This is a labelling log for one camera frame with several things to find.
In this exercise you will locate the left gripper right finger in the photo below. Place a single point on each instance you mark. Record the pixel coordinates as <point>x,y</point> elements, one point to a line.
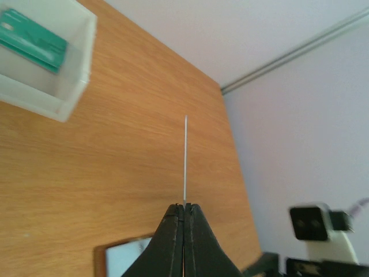
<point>203,255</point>

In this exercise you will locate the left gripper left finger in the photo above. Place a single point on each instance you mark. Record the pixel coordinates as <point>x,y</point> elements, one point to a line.
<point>164,254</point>

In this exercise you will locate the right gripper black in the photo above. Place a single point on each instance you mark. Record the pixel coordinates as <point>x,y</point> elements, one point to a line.
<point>268,265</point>

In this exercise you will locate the brown leather card holder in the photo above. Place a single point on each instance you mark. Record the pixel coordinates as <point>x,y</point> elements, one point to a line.
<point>114,258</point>

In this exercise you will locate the teal credit card with chip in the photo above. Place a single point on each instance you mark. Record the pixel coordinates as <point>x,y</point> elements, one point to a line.
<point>32,41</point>

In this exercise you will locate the white plastic bin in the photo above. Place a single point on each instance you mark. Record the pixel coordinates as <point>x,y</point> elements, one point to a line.
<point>26,84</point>

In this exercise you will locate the right aluminium corner post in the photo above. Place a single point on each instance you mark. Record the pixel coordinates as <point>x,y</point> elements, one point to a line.
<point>335,31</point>

